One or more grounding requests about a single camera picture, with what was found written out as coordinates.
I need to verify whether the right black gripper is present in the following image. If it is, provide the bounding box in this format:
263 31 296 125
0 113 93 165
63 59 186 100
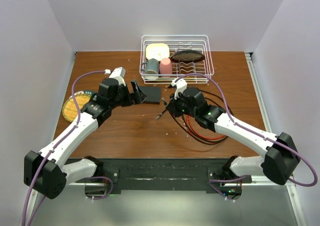
166 90 198 118

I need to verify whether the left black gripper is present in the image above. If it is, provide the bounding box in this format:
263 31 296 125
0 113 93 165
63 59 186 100
109 79 146 109

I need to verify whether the black network switch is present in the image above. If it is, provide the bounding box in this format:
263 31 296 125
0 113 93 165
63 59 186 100
140 86 162 105

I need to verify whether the black ethernet cable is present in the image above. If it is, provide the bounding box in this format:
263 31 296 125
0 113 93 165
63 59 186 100
155 89 234 147

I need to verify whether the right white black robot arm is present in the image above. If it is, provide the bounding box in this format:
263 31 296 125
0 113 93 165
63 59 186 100
166 87 301 185

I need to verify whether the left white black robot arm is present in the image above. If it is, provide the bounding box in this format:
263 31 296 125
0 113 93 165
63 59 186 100
23 78 147 199

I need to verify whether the grey mug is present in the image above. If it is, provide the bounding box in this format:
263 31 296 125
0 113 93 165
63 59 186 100
141 58 160 75

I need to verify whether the pink cup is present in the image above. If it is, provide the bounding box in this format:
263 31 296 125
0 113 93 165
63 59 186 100
159 58 173 77

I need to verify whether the cream square plate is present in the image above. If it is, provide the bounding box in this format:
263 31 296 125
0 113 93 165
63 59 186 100
145 43 170 61

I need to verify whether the dark brown oval bowl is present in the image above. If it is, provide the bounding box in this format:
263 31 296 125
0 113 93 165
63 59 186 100
170 50 206 64

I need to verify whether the round yellow green coaster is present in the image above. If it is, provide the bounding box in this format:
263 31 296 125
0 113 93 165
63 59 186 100
61 90 95 123

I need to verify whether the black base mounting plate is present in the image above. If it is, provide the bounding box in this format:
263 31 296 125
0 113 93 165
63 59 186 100
74 157 281 199

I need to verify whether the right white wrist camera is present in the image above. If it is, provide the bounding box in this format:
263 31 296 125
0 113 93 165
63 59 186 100
169 78 188 100

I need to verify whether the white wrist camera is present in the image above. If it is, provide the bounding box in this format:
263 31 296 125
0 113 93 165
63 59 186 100
169 78 188 100
104 67 126 86

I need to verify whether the red ethernet cable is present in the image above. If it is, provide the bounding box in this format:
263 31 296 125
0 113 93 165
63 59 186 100
186 114 227 141

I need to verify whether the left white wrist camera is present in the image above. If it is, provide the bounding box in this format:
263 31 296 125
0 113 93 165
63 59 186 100
104 67 126 86

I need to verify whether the white wire dish rack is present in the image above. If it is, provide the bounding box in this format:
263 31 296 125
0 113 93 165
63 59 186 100
139 34 215 85

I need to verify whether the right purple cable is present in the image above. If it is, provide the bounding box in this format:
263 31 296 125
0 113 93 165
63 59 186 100
173 72 319 203

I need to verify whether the purple cable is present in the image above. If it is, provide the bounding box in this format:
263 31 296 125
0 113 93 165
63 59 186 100
20 68 114 226
173 72 319 203

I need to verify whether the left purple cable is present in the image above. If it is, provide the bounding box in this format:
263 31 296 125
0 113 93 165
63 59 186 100
20 68 114 226

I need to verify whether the aluminium frame rail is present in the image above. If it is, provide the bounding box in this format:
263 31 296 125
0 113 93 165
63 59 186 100
18 52 307 226

